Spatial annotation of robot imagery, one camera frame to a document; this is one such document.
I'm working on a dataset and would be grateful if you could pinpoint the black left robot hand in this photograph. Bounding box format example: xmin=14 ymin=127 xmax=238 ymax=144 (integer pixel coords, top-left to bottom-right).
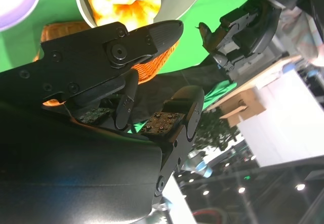
xmin=198 ymin=0 xmax=283 ymax=82

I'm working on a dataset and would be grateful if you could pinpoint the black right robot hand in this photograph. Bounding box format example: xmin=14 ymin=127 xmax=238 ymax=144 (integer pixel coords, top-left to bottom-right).
xmin=0 ymin=19 xmax=206 ymax=224

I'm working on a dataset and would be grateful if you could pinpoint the orange wicker basket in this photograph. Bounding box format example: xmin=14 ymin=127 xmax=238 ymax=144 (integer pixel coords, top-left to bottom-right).
xmin=32 ymin=21 xmax=180 ymax=107

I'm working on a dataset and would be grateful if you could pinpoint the pale lavender plate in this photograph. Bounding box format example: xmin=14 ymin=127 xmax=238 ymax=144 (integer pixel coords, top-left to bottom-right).
xmin=0 ymin=0 xmax=43 ymax=31

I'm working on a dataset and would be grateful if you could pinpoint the light wooden desk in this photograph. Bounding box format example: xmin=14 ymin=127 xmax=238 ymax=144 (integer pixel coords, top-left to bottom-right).
xmin=207 ymin=54 xmax=302 ymax=111

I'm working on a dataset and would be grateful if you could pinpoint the green tablecloth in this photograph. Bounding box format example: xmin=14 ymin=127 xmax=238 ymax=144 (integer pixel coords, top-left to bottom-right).
xmin=0 ymin=0 xmax=256 ymax=135

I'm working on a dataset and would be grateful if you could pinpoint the black backdrop curtain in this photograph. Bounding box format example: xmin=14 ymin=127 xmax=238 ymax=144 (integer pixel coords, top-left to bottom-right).
xmin=131 ymin=57 xmax=237 ymax=133

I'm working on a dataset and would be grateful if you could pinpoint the cardboard box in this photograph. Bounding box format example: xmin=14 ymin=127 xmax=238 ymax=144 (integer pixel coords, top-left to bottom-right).
xmin=219 ymin=87 xmax=267 ymax=128

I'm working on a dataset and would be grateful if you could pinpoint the green leafy plant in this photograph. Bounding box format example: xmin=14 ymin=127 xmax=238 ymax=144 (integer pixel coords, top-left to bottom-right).
xmin=192 ymin=107 xmax=241 ymax=154

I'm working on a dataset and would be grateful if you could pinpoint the white partition wall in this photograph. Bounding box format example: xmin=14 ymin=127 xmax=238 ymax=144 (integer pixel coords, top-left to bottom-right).
xmin=236 ymin=69 xmax=324 ymax=168

